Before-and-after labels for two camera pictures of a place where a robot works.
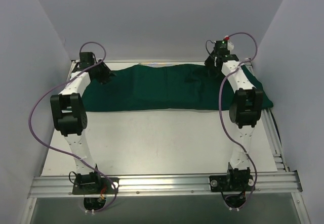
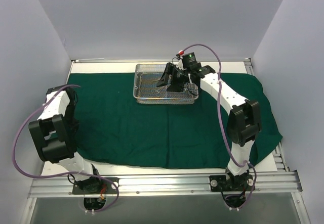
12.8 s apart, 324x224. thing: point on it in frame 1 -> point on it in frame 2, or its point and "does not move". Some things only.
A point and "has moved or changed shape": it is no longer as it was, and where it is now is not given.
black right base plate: x=233 y=182 does not move
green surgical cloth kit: x=176 y=87 has moved or changed shape
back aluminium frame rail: x=76 y=60 does not move
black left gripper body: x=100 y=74 -> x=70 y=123
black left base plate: x=94 y=185 does not move
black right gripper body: x=210 y=61 -> x=175 y=76
